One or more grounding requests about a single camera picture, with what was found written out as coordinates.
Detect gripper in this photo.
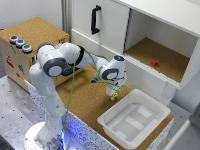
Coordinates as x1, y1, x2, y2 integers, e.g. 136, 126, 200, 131
105, 79, 126, 96

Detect yellow block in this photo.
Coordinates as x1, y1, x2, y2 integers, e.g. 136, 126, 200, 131
112, 92, 120, 101

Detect pink block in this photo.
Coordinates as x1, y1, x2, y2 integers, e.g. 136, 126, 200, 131
150, 58, 159, 68

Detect white plastic box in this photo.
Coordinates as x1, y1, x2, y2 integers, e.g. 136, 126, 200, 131
96, 88, 172, 150

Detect white sliding door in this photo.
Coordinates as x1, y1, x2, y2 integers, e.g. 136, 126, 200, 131
71, 0, 131, 56

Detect white cabinet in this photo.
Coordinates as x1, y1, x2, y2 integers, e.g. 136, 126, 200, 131
70, 0, 200, 108

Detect green button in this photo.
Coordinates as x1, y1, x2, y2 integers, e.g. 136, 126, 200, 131
21, 43, 34, 54

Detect wooden drawer box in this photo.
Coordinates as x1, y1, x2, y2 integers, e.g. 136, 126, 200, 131
0, 16, 85, 93

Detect blue button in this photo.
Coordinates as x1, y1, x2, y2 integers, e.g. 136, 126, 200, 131
15, 38, 26, 49

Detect red button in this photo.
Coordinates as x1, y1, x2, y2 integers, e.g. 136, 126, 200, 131
9, 34, 19, 45

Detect green cable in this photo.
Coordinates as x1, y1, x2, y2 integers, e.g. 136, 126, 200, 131
56, 49, 125, 150

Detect black door handle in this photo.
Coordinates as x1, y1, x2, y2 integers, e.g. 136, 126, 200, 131
90, 4, 102, 36

